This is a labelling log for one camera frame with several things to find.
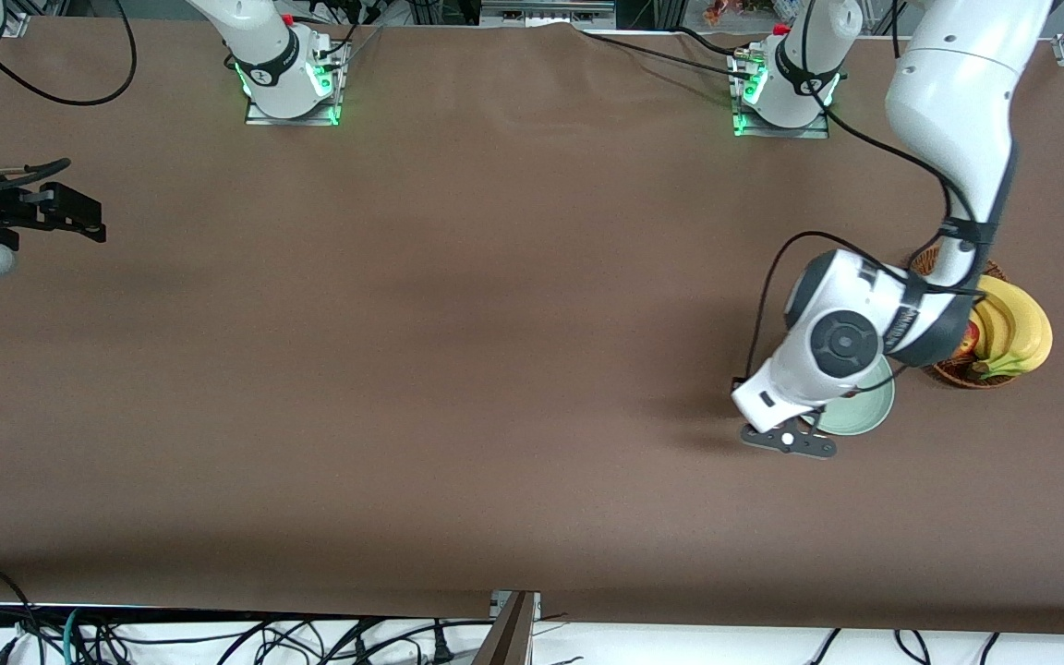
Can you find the aluminium corner bracket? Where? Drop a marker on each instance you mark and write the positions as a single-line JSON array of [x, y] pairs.
[[523, 605]]

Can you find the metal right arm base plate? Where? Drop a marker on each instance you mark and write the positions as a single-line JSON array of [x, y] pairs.
[[333, 88]]

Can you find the red apple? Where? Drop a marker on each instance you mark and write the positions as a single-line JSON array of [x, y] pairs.
[[969, 340]]

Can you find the brown angled beam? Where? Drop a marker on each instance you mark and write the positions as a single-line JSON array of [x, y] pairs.
[[504, 637]]

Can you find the small orange red object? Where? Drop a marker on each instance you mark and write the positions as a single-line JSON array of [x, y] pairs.
[[721, 11]]

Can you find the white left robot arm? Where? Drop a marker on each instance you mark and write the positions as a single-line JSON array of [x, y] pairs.
[[957, 92]]

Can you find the brown wicker basket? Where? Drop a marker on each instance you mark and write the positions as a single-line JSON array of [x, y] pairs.
[[957, 377]]

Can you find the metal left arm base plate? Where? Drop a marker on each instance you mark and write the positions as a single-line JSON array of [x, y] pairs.
[[754, 132]]

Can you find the yellow banana bunch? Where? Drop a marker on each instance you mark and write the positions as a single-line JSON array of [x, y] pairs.
[[1021, 323]]

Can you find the pale green round plate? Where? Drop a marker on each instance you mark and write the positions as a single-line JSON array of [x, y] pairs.
[[869, 411]]

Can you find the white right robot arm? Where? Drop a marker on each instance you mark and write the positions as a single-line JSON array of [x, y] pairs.
[[264, 46]]

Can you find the large table cover sheet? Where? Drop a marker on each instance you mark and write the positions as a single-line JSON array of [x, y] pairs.
[[403, 323]]

